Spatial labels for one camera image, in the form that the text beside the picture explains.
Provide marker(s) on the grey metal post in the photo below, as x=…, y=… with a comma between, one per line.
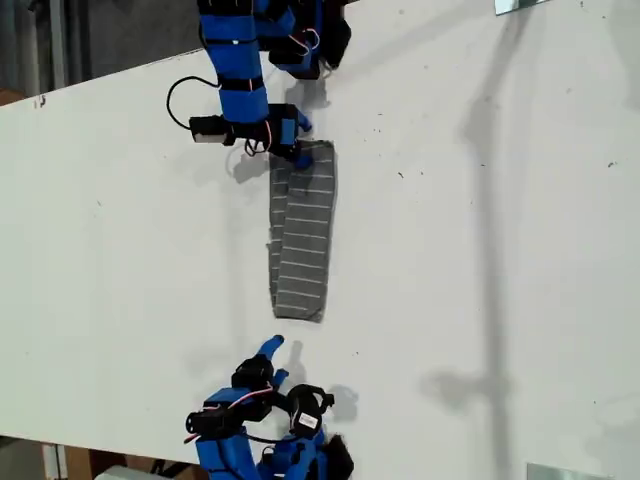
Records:
x=57, y=45

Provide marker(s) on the white table leg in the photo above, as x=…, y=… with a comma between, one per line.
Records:
x=54, y=462

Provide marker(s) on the white container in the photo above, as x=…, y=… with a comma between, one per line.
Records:
x=120, y=474

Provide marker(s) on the black camera stalk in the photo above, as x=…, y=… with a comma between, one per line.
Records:
x=281, y=401
x=247, y=130

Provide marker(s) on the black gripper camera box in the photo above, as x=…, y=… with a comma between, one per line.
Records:
x=209, y=131
x=307, y=412

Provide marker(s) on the grey striped square towel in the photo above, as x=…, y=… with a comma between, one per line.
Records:
x=305, y=250

